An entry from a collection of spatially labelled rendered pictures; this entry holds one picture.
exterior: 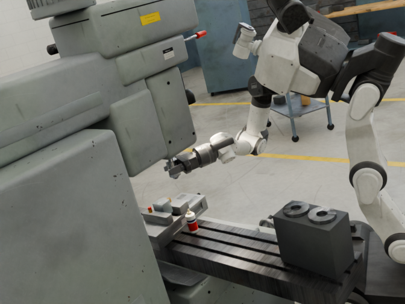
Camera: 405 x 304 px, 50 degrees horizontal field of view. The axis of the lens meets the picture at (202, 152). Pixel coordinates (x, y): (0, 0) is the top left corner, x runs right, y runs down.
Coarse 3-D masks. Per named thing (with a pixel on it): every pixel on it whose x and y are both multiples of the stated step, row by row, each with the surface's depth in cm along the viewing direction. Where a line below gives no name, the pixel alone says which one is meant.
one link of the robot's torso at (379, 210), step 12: (360, 180) 171; (372, 180) 169; (360, 192) 173; (372, 192) 171; (384, 192) 181; (360, 204) 176; (372, 204) 174; (384, 204) 177; (396, 204) 185; (372, 216) 180; (384, 216) 179; (396, 216) 177; (372, 228) 183; (384, 228) 181; (396, 228) 179; (384, 240) 183; (396, 240) 178
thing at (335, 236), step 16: (288, 208) 147; (304, 208) 145; (320, 208) 142; (288, 224) 144; (304, 224) 138; (320, 224) 136; (336, 224) 134; (288, 240) 147; (304, 240) 141; (320, 240) 136; (336, 240) 135; (288, 256) 150; (304, 256) 144; (320, 256) 139; (336, 256) 136; (352, 256) 144; (320, 272) 142; (336, 272) 137
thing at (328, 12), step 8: (392, 0) 758; (400, 0) 734; (320, 8) 793; (328, 8) 786; (336, 8) 797; (344, 8) 810; (352, 8) 783; (360, 8) 756; (368, 8) 732; (376, 8) 719; (384, 8) 712; (328, 16) 774; (336, 16) 765; (392, 32) 738; (360, 40) 789; (368, 40) 779; (352, 48) 782
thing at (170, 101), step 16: (160, 80) 153; (176, 80) 159; (160, 96) 153; (176, 96) 159; (160, 112) 153; (176, 112) 159; (176, 128) 160; (192, 128) 167; (176, 144) 160; (192, 144) 168
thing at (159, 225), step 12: (192, 204) 195; (204, 204) 201; (144, 216) 190; (156, 216) 185; (168, 216) 182; (180, 216) 188; (156, 228) 183; (168, 228) 182; (180, 228) 189; (156, 240) 178; (168, 240) 183
